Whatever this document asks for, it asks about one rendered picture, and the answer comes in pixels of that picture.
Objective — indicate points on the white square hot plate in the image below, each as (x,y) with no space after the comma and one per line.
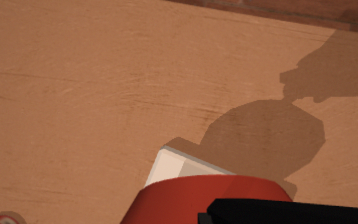
(172,163)

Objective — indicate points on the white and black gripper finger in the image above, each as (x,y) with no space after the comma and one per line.
(204,218)

